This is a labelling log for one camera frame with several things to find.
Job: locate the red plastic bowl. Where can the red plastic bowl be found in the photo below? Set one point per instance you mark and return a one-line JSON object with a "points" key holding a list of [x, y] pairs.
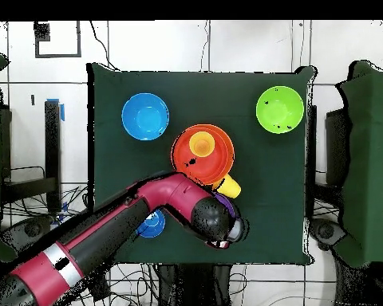
{"points": [[201, 165]]}

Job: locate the pale yellow ribbed cup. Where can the pale yellow ribbed cup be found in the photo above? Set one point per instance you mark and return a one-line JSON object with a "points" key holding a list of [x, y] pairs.
{"points": [[201, 145]]}

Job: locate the large orange plastic bowl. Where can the large orange plastic bowl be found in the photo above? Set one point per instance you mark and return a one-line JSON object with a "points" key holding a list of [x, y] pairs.
{"points": [[228, 140]]}

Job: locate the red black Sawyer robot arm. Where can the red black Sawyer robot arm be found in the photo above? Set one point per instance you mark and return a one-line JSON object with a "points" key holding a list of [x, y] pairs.
{"points": [[166, 194]]}

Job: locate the purple plastic bowl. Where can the purple plastic bowl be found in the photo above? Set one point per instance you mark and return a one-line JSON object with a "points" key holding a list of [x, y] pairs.
{"points": [[228, 202]]}

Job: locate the yellow plastic cup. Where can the yellow plastic cup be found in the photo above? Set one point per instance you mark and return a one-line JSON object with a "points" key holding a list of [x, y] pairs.
{"points": [[230, 187]]}

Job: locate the small dark blue bowl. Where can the small dark blue bowl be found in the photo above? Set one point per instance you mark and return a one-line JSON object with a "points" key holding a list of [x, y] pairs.
{"points": [[154, 226]]}

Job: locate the dark green table cloth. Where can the dark green table cloth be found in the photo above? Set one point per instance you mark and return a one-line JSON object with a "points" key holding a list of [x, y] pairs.
{"points": [[131, 165]]}

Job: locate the black power box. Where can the black power box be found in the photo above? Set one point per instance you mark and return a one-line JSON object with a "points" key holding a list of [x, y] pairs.
{"points": [[100, 287]]}

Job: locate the green plastic bowl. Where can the green plastic bowl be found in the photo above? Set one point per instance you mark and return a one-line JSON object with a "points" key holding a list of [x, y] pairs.
{"points": [[280, 110]]}

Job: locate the light blue plastic bowl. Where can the light blue plastic bowl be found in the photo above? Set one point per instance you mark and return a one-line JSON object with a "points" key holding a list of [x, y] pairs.
{"points": [[145, 116]]}

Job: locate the black metal stand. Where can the black metal stand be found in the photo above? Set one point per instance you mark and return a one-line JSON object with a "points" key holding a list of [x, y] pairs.
{"points": [[52, 153]]}

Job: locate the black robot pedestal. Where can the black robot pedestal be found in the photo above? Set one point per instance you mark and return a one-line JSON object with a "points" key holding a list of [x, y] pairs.
{"points": [[191, 287]]}

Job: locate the black square floor frame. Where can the black square floor frame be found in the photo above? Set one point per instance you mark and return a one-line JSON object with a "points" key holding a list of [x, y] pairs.
{"points": [[36, 47]]}

